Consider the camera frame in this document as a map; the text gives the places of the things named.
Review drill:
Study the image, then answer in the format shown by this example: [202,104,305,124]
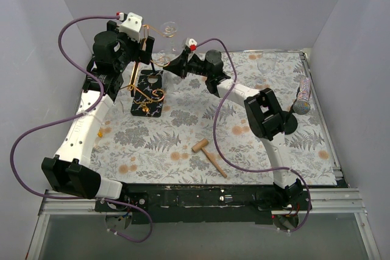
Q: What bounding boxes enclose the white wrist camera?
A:
[183,38,197,54]
[119,12,143,42]

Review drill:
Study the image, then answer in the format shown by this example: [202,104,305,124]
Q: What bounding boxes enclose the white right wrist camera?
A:
[183,38,197,54]

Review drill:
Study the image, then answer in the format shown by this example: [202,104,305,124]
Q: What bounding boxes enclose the aluminium frame rail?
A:
[271,188,369,216]

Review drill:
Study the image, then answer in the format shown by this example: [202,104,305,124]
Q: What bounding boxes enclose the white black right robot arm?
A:
[163,49,303,210]

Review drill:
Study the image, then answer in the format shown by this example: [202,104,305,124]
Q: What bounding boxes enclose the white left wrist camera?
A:
[119,12,143,42]

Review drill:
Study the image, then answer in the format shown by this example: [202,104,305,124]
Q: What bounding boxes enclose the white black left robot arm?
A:
[41,14,154,211]

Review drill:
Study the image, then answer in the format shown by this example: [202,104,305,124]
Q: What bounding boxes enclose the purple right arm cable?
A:
[194,38,312,232]

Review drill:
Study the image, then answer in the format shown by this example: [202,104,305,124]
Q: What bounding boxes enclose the wooden toy mallet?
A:
[191,138,227,178]

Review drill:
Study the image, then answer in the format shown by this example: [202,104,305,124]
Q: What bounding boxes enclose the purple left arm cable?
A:
[10,13,153,243]

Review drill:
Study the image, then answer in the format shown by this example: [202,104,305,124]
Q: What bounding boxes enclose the clear wine glass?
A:
[160,21,180,61]
[257,50,277,85]

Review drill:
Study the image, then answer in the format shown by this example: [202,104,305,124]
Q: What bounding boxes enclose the black marbled rack base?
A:
[130,69,165,118]

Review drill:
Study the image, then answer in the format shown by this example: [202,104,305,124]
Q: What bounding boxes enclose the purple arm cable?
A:
[10,13,153,243]
[194,38,312,232]

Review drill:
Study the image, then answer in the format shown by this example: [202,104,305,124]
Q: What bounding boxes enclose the floral patterned table mat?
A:
[76,49,338,186]

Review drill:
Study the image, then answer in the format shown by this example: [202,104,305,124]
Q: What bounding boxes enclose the gold wire wine glass rack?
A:
[123,21,178,117]

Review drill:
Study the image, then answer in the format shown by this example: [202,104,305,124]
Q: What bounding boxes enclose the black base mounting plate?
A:
[94,184,311,225]

